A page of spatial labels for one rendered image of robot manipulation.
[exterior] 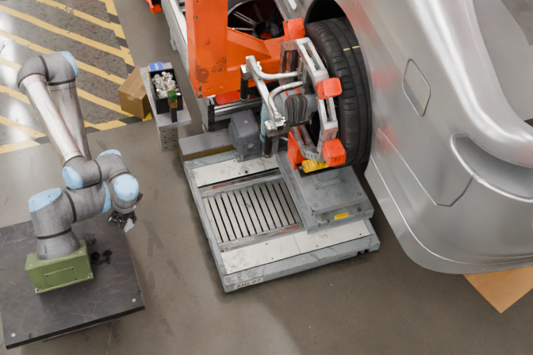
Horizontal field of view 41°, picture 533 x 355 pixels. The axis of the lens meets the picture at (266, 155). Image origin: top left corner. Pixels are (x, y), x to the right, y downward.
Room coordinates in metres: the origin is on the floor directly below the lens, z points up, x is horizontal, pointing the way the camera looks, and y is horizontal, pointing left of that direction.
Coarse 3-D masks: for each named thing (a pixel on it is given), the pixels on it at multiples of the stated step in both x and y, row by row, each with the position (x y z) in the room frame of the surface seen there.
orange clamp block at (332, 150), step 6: (324, 144) 1.90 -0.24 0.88; (330, 144) 1.90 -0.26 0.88; (336, 144) 1.90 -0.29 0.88; (324, 150) 1.88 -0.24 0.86; (330, 150) 1.87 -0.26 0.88; (336, 150) 1.87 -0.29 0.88; (342, 150) 1.87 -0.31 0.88; (324, 156) 1.87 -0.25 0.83; (330, 156) 1.84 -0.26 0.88; (336, 156) 1.84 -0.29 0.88; (342, 156) 1.85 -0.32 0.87; (330, 162) 1.83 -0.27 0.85; (336, 162) 1.84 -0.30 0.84; (342, 162) 1.85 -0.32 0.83
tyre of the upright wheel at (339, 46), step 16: (320, 32) 2.27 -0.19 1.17; (336, 32) 2.27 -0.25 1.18; (352, 32) 2.28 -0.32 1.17; (320, 48) 2.22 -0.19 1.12; (336, 48) 2.17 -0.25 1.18; (352, 48) 2.18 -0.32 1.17; (336, 64) 2.10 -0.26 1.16; (352, 64) 2.11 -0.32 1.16; (352, 80) 2.05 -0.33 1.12; (352, 96) 2.00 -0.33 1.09; (368, 96) 2.01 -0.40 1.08; (352, 112) 1.95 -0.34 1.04; (368, 112) 1.97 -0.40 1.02; (352, 128) 1.92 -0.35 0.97; (368, 128) 1.95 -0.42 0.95; (352, 144) 1.90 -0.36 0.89; (368, 144) 1.93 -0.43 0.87; (352, 160) 1.93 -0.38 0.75
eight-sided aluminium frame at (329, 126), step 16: (288, 48) 2.33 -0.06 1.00; (304, 48) 2.22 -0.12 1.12; (288, 64) 2.42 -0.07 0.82; (320, 64) 2.13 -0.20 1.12; (288, 80) 2.38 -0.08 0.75; (320, 80) 2.05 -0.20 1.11; (320, 112) 1.97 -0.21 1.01; (304, 128) 2.20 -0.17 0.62; (320, 128) 1.94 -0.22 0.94; (336, 128) 1.93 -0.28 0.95; (304, 144) 2.10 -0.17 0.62; (320, 144) 1.92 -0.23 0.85; (320, 160) 1.91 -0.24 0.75
